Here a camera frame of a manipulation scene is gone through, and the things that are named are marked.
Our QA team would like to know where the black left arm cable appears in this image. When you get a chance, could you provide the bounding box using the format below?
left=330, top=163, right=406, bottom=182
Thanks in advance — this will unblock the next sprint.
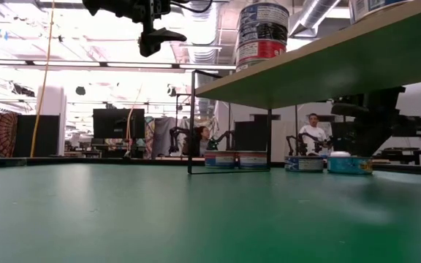
left=169, top=0, right=215, bottom=14

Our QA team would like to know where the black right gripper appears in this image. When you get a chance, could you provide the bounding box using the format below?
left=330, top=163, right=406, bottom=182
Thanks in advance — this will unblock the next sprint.
left=330, top=86, right=406, bottom=158

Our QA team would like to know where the silver-lid blue-white seafood can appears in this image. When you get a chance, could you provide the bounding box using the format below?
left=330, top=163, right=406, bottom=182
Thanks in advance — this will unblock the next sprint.
left=284, top=155, right=325, bottom=173

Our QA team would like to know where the white column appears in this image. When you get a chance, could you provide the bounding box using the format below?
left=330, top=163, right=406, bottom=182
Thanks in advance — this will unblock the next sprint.
left=37, top=85, right=67, bottom=158

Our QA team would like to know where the gold-lid blue salmon can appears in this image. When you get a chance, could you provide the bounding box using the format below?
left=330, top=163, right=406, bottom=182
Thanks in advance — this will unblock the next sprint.
left=236, top=150, right=269, bottom=170
left=203, top=150, right=238, bottom=169
left=348, top=0, right=413, bottom=23

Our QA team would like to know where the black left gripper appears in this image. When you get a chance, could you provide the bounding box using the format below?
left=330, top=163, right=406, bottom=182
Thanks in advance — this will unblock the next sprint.
left=81, top=0, right=188, bottom=58

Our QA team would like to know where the wooden board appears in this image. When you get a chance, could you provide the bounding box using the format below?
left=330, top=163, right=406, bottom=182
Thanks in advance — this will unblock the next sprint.
left=187, top=0, right=421, bottom=175

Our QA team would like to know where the silver-lid teal seafood can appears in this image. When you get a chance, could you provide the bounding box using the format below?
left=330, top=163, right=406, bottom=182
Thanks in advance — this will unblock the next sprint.
left=326, top=150, right=374, bottom=175

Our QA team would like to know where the silver ventilation duct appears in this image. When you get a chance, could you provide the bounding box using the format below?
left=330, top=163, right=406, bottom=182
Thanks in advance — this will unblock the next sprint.
left=289, top=0, right=343, bottom=37

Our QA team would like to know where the black partition panel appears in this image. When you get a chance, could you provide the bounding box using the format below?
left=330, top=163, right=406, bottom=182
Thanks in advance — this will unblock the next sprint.
left=12, top=115, right=61, bottom=158

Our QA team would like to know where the long yellow cable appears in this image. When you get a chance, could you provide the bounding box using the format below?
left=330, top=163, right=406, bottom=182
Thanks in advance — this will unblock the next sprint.
left=29, top=0, right=56, bottom=159

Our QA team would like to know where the green table mat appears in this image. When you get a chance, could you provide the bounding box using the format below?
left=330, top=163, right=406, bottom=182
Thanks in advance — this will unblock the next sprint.
left=0, top=162, right=421, bottom=263

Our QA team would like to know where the black monitor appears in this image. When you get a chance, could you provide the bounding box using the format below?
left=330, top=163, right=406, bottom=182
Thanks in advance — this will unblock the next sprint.
left=92, top=108, right=146, bottom=140

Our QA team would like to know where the person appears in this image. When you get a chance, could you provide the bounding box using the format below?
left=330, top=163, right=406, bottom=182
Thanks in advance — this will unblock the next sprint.
left=297, top=113, right=330, bottom=156
left=194, top=126, right=211, bottom=157

